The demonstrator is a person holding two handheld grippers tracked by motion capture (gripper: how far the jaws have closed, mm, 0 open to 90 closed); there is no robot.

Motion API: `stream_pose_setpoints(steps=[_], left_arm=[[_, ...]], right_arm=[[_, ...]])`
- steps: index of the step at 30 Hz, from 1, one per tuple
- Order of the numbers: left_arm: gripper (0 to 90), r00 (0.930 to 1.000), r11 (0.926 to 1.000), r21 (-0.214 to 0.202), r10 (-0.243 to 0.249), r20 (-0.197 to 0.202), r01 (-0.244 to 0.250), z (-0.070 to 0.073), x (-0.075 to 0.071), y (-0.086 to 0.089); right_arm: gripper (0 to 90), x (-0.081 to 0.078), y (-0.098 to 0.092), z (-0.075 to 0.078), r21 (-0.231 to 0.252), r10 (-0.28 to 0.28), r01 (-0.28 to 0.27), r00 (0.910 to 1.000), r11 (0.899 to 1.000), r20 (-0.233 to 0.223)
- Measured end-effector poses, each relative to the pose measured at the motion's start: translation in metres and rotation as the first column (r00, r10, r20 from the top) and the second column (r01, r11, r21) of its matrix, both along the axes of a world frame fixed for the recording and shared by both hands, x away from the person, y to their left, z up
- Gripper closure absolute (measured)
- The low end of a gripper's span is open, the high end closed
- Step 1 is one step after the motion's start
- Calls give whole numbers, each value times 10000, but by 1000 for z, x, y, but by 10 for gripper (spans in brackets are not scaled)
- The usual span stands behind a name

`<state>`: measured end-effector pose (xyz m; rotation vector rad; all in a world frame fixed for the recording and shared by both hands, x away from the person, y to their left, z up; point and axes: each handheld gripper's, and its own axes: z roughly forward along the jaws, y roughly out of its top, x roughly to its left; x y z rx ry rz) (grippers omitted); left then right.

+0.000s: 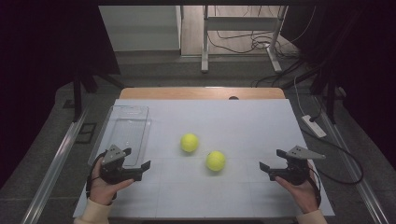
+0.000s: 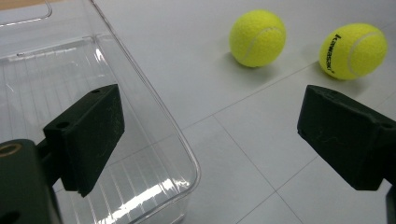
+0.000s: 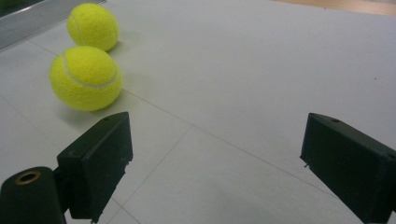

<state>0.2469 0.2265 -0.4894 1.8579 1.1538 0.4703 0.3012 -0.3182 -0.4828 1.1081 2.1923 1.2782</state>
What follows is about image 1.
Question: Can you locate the black gripper wrist strap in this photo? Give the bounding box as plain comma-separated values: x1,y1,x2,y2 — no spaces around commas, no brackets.
306,161,322,208
86,152,118,202

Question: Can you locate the yellow tennis ball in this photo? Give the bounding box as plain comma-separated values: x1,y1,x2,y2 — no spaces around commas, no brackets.
205,150,227,173
179,133,200,153

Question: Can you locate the white metal desk frame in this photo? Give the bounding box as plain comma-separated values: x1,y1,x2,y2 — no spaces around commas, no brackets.
200,5,289,75

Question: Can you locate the clear plastic tray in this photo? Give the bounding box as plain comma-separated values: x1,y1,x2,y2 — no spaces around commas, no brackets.
88,105,152,169

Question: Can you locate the white table mat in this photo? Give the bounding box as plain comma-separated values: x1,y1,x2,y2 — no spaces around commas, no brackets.
73,98,335,218

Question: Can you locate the white panel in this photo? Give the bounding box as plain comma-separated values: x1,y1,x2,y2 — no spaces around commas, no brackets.
98,5,181,52

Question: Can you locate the white power strip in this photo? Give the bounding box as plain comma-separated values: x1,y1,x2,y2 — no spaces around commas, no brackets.
301,114,328,139

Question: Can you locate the black power cable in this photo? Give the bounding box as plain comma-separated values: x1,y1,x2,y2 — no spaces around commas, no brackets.
300,116,364,186

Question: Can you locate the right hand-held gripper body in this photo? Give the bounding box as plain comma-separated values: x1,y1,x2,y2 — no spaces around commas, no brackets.
269,145,327,187

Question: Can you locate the wooden table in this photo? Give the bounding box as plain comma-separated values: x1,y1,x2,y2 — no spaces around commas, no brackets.
119,87,287,101

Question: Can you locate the person's right hand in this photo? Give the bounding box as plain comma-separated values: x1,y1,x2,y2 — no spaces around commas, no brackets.
275,161,320,215

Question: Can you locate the tangle of black floor cables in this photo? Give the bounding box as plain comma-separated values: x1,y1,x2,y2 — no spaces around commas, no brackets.
206,6,312,89

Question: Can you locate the black metal stand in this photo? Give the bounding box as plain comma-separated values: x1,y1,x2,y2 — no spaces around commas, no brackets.
64,68,125,124
311,62,347,125

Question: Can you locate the metal floor rail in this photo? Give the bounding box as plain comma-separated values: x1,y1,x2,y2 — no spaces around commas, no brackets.
20,105,92,224
314,96,390,224

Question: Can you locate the black floor plate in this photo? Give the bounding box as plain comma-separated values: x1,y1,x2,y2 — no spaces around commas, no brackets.
75,122,97,145

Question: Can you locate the person's left hand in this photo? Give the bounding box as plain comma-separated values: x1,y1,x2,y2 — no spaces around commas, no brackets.
89,158,134,206

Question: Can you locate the white power strip cable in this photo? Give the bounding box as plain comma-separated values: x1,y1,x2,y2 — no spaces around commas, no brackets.
293,76,308,117

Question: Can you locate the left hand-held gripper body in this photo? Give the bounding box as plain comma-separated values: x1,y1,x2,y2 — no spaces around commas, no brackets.
99,144,144,185

